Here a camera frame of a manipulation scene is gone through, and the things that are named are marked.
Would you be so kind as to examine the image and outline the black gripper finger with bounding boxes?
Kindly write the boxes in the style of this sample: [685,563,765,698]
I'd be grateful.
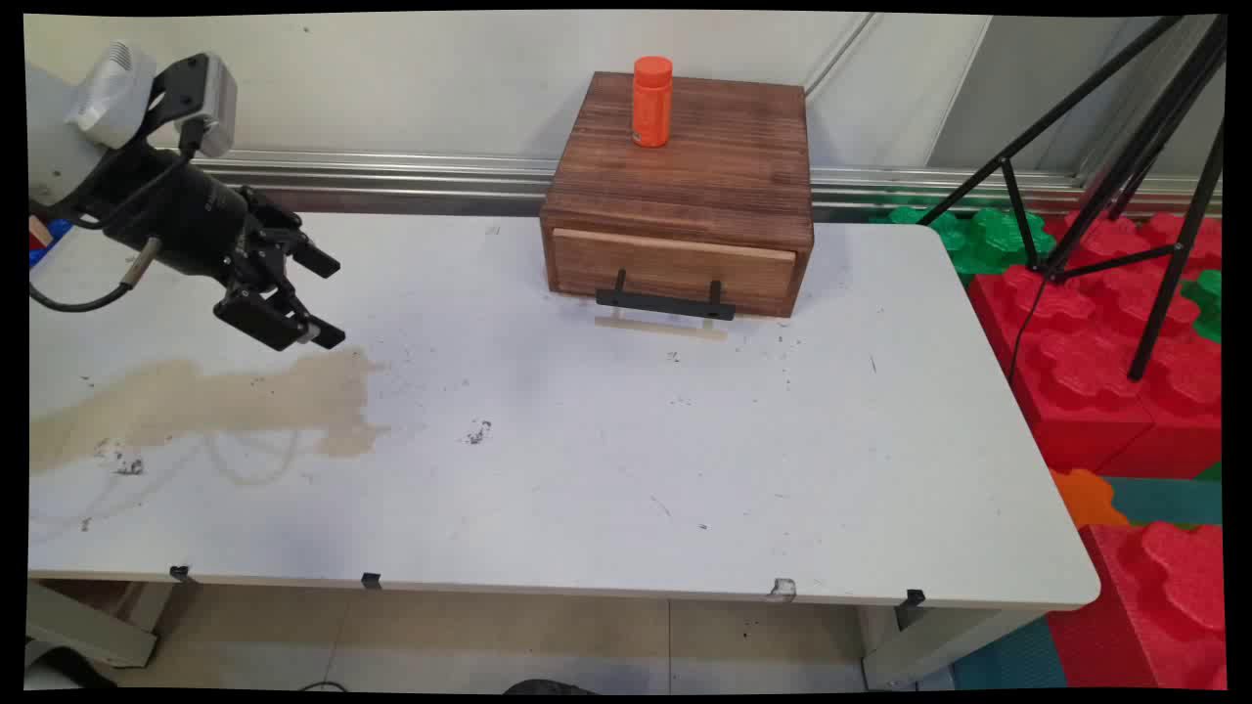
[235,186,342,286]
[213,280,347,352]

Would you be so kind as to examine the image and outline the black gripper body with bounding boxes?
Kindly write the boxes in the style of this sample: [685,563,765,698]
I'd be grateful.
[73,140,259,286]

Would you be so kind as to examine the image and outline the wooden drawer with black handle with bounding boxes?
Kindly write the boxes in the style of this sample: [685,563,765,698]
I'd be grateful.
[552,227,799,323]

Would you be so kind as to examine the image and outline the white table leg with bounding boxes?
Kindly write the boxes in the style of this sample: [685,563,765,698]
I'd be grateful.
[26,582,159,669]
[861,606,1038,691]

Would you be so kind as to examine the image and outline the orange plastic bottle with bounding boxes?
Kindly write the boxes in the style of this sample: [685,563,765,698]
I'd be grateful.
[631,56,675,150]

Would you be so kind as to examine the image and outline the dark wooden cabinet box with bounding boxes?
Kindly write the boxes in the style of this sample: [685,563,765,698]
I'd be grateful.
[540,70,816,320]

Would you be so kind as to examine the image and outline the green foam block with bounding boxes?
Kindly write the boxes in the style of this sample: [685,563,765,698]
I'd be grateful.
[885,203,1059,286]
[1179,269,1224,345]

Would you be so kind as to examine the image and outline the red foam block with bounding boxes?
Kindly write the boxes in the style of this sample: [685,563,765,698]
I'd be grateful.
[1095,293,1224,480]
[1045,521,1229,691]
[968,264,1156,477]
[1042,209,1224,316]

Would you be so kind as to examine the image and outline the teal foam mat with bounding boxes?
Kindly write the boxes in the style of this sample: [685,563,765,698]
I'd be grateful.
[1105,476,1224,529]
[951,614,1069,691]

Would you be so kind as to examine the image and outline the orange foam piece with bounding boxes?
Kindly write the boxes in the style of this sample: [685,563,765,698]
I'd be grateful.
[1050,467,1133,531]

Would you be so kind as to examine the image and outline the black tripod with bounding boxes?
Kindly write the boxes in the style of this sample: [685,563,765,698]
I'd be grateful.
[917,14,1230,383]

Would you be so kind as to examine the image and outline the black gripper cable with plug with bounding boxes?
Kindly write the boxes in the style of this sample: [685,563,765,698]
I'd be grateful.
[29,239,163,315]

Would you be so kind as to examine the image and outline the black camera cable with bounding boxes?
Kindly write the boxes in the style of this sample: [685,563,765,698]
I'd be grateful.
[59,115,206,232]

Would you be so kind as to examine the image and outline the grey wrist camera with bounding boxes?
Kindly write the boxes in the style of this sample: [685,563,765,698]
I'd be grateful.
[147,53,240,160]

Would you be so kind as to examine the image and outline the aluminium wall rail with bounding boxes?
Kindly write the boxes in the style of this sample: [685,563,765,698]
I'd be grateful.
[156,147,1224,218]

